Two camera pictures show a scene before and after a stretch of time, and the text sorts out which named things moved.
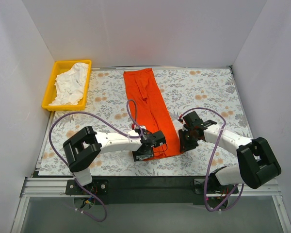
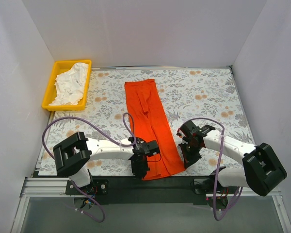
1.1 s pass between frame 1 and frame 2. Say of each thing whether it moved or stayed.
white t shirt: stayed
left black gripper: moved
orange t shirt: moved
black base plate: stayed
